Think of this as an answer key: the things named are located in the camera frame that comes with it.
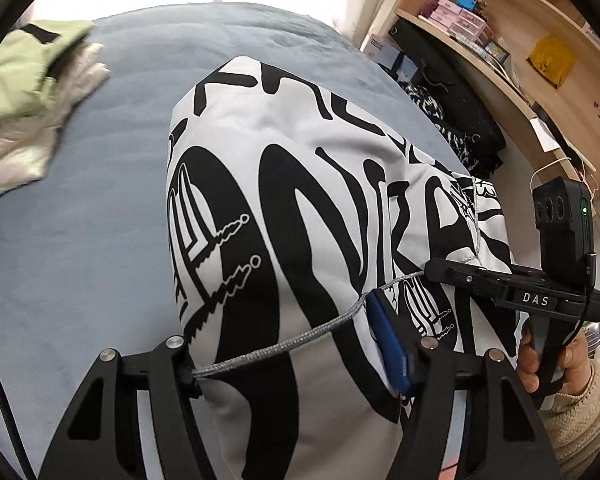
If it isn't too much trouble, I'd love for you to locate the black cable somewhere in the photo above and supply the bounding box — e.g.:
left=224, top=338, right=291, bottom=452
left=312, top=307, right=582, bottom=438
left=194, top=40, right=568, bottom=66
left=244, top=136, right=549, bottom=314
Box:
left=0, top=335, right=33, bottom=480

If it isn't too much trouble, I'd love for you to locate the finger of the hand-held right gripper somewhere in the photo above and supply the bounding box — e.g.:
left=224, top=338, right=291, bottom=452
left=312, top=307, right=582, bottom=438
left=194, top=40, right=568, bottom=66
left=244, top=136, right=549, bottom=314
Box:
left=424, top=258, right=511, bottom=293

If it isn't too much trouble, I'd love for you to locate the white blue box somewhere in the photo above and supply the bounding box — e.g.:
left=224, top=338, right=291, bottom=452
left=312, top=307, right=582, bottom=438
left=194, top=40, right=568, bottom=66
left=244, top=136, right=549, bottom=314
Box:
left=367, top=34, right=421, bottom=81

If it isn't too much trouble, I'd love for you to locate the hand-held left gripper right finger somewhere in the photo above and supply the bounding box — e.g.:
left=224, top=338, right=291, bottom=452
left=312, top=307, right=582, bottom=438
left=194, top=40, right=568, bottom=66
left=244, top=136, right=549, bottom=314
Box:
left=365, top=292, right=563, bottom=480

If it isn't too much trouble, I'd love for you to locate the stack of pink boxes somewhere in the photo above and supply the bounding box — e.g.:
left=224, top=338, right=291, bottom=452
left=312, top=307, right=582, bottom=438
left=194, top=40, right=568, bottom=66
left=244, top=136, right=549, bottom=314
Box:
left=420, top=0, right=493, bottom=46

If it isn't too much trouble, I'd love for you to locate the person's right hand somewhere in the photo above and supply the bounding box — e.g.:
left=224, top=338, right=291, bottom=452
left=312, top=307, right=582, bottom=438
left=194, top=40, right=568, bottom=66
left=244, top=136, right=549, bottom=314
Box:
left=516, top=329, right=596, bottom=398

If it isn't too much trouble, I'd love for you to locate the light green jacket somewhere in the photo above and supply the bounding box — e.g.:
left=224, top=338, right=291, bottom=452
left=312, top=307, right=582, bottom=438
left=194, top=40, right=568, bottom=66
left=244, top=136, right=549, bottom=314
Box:
left=0, top=20, right=97, bottom=126

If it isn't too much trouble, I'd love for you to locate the white cable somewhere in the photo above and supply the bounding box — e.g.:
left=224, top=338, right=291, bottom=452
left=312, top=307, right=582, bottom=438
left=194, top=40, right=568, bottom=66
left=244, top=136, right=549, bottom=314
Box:
left=530, top=156, right=600, bottom=196

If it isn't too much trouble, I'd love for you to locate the black white patterned garment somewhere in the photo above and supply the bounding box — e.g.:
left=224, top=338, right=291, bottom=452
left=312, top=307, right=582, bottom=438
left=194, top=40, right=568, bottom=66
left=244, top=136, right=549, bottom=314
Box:
left=402, top=82, right=481, bottom=173

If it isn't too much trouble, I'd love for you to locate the yellow cloth pouch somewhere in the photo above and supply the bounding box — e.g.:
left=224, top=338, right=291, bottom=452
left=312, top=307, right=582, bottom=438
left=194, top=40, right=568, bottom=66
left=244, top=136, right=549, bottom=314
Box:
left=526, top=34, right=578, bottom=90

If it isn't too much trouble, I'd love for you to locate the black clothing on shelf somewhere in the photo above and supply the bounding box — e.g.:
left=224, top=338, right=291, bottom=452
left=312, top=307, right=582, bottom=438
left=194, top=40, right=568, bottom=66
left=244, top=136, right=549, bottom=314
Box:
left=387, top=16, right=507, bottom=173

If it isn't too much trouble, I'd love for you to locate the black white printed jacket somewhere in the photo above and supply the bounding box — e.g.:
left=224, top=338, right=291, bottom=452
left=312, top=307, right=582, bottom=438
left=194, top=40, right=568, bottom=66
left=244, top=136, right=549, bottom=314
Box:
left=165, top=55, right=536, bottom=480

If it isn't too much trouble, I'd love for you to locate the colourful small box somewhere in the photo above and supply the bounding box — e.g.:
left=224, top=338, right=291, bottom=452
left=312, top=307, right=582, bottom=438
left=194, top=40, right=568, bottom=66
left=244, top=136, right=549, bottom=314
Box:
left=484, top=41, right=510, bottom=65

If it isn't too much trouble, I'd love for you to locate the person's right forearm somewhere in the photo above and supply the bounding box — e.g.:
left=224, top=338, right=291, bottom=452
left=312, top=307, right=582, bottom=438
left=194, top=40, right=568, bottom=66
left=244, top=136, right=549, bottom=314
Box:
left=535, top=360, right=600, bottom=480

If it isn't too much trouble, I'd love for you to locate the white paper note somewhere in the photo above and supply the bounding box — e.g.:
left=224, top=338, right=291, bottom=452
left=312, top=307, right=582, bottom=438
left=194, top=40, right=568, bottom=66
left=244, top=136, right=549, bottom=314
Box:
left=528, top=117, right=561, bottom=153

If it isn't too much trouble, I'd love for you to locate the wooden shelf unit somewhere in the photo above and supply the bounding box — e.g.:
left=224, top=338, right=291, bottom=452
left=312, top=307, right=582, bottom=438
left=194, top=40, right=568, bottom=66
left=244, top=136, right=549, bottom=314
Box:
left=360, top=0, right=600, bottom=281

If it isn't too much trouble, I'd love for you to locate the black flat device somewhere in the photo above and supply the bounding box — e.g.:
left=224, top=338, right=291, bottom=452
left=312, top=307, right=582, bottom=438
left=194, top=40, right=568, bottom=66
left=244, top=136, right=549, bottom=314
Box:
left=535, top=112, right=583, bottom=158

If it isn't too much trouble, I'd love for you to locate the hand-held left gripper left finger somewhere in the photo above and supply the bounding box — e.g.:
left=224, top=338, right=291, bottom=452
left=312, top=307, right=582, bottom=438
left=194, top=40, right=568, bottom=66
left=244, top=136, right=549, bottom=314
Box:
left=37, top=336, right=216, bottom=480

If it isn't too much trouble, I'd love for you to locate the silver puffer jacket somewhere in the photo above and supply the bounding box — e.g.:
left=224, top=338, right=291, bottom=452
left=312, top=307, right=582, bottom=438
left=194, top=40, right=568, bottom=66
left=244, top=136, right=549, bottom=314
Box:
left=0, top=42, right=112, bottom=203

